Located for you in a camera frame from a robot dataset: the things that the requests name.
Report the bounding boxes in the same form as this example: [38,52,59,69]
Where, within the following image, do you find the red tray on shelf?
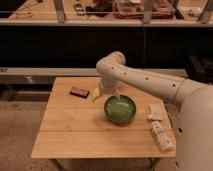
[113,0,175,18]

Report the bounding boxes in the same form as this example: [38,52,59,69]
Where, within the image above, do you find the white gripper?
[92,77,121,101]

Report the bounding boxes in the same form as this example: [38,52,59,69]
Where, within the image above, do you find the green bowl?
[104,95,136,124]

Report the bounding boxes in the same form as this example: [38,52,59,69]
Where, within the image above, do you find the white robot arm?
[92,51,213,171]

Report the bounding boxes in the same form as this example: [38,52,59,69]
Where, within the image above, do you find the small white packet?
[148,104,163,121]

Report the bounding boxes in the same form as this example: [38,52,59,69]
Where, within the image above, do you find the brown chocolate bar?
[70,87,89,98]

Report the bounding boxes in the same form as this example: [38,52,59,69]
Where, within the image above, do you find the white patterned snack package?
[149,121,173,152]

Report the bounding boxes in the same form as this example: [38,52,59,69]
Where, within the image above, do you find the light wooden table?
[30,76,177,171]

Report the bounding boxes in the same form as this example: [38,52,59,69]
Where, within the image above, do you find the black device on shelf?
[74,3,85,16]

